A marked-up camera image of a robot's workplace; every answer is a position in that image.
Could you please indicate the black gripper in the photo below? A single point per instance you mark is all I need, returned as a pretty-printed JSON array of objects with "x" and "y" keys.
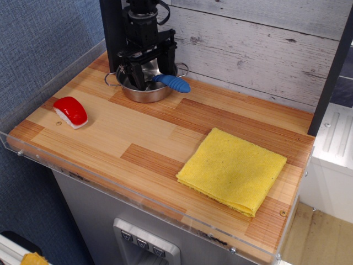
[{"x": 144, "y": 42}]

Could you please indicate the blue handled metal scoop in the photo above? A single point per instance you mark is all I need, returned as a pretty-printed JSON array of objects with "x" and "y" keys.
[{"x": 173, "y": 82}]

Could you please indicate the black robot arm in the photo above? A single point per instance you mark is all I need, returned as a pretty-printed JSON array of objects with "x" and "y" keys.
[{"x": 161, "y": 14}]

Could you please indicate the yellow folded towel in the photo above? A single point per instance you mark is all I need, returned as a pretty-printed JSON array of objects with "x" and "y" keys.
[{"x": 232, "y": 171}]

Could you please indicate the stainless steel pot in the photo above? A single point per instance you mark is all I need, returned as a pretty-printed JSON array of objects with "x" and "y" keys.
[{"x": 150, "y": 69}]

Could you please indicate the red toy sushi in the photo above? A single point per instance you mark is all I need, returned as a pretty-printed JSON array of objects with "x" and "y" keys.
[{"x": 71, "y": 111}]

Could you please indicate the grey metal cabinet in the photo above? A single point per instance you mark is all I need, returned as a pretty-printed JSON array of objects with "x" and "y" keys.
[{"x": 95, "y": 211}]

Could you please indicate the clear acrylic edge guard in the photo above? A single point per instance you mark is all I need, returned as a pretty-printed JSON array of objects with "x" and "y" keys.
[{"x": 157, "y": 194}]

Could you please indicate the silver button panel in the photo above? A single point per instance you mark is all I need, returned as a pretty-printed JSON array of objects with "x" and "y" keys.
[{"x": 138, "y": 246}]

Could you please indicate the white ribbed cabinet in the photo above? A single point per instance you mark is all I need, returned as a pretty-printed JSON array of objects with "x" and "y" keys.
[{"x": 327, "y": 184}]

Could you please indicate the yellow object bottom corner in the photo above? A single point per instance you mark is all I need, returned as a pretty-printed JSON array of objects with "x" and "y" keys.
[{"x": 33, "y": 259}]

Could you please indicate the black left vertical post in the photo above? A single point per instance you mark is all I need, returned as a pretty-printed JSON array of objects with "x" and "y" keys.
[{"x": 113, "y": 24}]

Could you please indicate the black vertical post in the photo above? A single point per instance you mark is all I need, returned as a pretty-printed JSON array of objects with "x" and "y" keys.
[
  {"x": 335, "y": 69},
  {"x": 113, "y": 24}
]

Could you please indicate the black right vertical post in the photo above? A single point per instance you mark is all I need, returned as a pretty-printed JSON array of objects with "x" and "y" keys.
[{"x": 335, "y": 69}]

